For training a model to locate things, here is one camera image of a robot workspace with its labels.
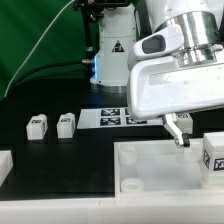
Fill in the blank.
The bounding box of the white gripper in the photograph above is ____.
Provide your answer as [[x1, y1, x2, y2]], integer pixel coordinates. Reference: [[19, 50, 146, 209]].
[[127, 50, 224, 148]]

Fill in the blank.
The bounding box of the white square table top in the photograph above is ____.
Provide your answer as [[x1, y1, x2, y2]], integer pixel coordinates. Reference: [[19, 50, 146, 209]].
[[114, 139, 224, 205]]

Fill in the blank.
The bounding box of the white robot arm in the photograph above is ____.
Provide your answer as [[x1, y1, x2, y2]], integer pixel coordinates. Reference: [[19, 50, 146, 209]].
[[91, 0, 224, 147]]

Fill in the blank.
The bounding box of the white sheet with markers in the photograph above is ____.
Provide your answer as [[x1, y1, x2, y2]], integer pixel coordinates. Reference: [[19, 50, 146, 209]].
[[77, 107, 162, 129]]

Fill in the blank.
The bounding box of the white front obstacle bar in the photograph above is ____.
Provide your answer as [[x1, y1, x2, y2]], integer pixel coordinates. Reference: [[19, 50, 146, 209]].
[[0, 199, 224, 224]]

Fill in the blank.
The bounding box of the white obstacle block left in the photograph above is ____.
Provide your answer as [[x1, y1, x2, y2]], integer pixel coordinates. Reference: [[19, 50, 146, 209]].
[[0, 150, 13, 187]]

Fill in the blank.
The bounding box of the black camera stand pole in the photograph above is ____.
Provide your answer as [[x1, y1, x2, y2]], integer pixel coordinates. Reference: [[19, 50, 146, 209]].
[[73, 0, 97, 60]]

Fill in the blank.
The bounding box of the black cable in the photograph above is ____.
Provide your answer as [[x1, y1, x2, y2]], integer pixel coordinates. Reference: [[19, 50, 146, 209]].
[[13, 60, 92, 88]]

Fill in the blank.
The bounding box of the white cable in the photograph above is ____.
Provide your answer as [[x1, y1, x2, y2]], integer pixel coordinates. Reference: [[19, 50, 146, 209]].
[[4, 0, 77, 98]]

